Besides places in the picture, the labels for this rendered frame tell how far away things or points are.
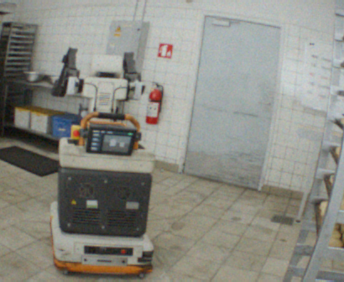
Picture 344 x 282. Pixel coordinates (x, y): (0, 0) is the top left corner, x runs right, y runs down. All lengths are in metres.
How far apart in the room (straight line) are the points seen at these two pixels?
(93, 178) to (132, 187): 0.23
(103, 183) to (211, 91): 2.83
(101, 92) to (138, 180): 0.59
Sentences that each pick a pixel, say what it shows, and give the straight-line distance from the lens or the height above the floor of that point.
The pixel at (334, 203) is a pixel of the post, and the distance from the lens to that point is 0.77.
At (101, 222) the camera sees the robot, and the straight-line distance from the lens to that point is 2.23.
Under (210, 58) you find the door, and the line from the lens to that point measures 4.76.
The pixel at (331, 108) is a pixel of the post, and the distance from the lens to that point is 1.19.
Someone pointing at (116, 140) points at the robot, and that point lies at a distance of 2.04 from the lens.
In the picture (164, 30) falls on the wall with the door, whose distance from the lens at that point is 4.98.
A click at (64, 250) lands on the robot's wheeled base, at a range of 2.21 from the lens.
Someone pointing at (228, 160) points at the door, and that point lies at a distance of 4.75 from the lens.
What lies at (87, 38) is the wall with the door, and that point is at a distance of 5.58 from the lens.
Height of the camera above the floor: 1.29
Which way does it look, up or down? 11 degrees down
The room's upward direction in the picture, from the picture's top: 8 degrees clockwise
